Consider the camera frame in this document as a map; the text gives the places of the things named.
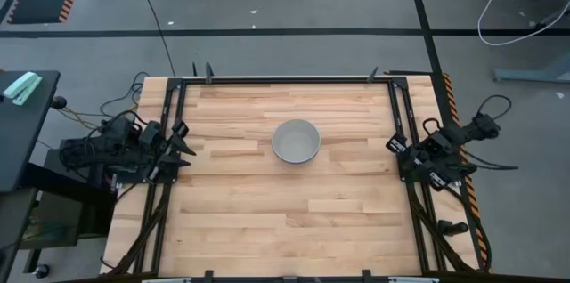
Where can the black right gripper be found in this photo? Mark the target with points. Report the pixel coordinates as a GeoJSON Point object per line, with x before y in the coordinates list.
{"type": "Point", "coordinates": [416, 160]}

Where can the black side table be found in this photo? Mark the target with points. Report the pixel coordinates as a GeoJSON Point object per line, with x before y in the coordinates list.
{"type": "Point", "coordinates": [24, 131]}

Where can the black caster wheel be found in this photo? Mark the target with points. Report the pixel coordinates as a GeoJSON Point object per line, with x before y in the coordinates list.
{"type": "Point", "coordinates": [41, 270]}

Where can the orange black hazard strip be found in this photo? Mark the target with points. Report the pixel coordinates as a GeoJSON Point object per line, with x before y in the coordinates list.
{"type": "Point", "coordinates": [450, 96]}

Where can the black round knob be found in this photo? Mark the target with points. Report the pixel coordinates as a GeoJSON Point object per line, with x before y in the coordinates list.
{"type": "Point", "coordinates": [58, 102]}

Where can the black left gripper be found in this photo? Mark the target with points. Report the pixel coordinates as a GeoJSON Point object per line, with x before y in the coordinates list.
{"type": "Point", "coordinates": [165, 151]}

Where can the white bowl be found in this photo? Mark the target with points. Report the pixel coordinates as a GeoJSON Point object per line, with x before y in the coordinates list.
{"type": "Point", "coordinates": [296, 140]}

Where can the black cylinder on bracket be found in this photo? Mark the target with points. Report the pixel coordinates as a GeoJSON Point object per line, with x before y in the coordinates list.
{"type": "Point", "coordinates": [452, 228]}

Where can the blue bowl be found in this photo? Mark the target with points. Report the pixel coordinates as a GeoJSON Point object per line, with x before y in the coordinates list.
{"type": "Point", "coordinates": [296, 163]}

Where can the dark equipment cabinet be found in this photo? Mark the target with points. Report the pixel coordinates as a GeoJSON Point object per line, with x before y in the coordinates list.
{"type": "Point", "coordinates": [49, 220]}

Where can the black aluminium table frame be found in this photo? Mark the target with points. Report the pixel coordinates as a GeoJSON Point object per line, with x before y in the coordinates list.
{"type": "Point", "coordinates": [285, 80]}

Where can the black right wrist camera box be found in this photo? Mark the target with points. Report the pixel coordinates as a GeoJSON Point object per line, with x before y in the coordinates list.
{"type": "Point", "coordinates": [435, 143]}

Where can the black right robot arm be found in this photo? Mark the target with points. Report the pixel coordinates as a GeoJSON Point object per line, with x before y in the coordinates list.
{"type": "Point", "coordinates": [472, 131]}

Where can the grey blue table foot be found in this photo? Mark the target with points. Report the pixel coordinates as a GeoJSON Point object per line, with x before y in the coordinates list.
{"type": "Point", "coordinates": [530, 74]}

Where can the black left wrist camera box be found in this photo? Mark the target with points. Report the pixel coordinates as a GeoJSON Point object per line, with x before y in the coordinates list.
{"type": "Point", "coordinates": [150, 132]}

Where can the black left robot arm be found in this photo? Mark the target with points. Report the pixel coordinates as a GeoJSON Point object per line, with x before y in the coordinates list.
{"type": "Point", "coordinates": [107, 149]}

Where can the mint green stapler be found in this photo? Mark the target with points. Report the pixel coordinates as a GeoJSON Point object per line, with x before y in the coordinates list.
{"type": "Point", "coordinates": [21, 88]}

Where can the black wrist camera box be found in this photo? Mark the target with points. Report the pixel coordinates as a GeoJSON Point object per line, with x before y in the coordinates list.
{"type": "Point", "coordinates": [150, 132]}
{"type": "Point", "coordinates": [435, 143]}

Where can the grey office chair base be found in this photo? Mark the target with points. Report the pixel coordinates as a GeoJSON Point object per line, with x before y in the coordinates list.
{"type": "Point", "coordinates": [550, 7]}

